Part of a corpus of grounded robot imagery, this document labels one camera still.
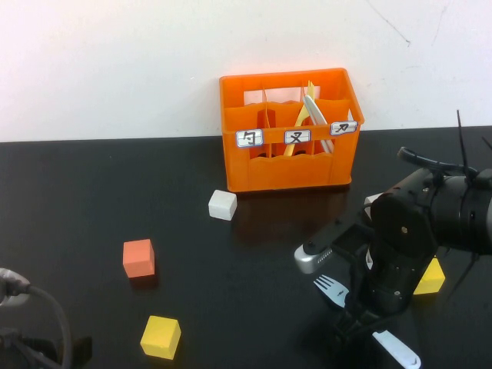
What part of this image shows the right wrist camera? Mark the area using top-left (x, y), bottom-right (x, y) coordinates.
top-left (294, 221), bottom-right (376, 275)

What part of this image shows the yellow foam cube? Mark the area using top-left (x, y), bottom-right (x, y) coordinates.
top-left (140, 315), bottom-right (182, 361)
top-left (412, 257), bottom-right (447, 296)

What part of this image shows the cream white plastic knife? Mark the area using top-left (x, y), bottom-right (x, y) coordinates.
top-left (306, 96), bottom-right (336, 154)

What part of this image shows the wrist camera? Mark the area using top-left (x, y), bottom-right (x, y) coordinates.
top-left (294, 221), bottom-right (376, 275)
top-left (0, 268), bottom-right (32, 307)

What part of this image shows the white foam cube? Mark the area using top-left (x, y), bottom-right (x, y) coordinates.
top-left (208, 189), bottom-right (238, 221)

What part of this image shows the orange plastic cutlery crate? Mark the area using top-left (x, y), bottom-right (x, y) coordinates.
top-left (218, 68), bottom-right (365, 193)

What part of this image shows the orange foam cube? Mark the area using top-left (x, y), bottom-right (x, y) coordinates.
top-left (122, 238), bottom-right (156, 279)

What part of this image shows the left black camera cable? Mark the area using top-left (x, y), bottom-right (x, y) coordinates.
top-left (22, 286), bottom-right (75, 369)

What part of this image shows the yellow plastic fork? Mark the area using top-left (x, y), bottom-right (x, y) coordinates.
top-left (283, 79), bottom-right (317, 158)

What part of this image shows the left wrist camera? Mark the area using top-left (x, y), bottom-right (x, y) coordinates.
top-left (0, 268), bottom-right (32, 307)

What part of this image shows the right black camera cable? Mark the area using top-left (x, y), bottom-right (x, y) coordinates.
top-left (397, 146), bottom-right (478, 175)

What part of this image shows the black zip tie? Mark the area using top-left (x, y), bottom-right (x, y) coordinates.
top-left (456, 109), bottom-right (470, 175)

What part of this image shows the black camera cable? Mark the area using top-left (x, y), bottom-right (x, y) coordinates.
top-left (22, 286), bottom-right (75, 369)
top-left (397, 146), bottom-right (478, 175)

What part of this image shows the paper label spoon character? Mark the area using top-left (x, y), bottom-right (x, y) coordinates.
top-left (235, 128), bottom-right (264, 149)

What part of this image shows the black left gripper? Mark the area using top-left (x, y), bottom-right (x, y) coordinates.
top-left (0, 326), bottom-right (94, 369)

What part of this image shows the paper label fork character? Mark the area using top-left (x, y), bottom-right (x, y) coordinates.
top-left (284, 129), bottom-right (312, 145)

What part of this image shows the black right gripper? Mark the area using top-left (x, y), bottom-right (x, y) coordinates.
top-left (332, 264), bottom-right (415, 344)

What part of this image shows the pale blue plastic fork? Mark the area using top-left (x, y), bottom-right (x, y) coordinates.
top-left (313, 274), bottom-right (422, 369)

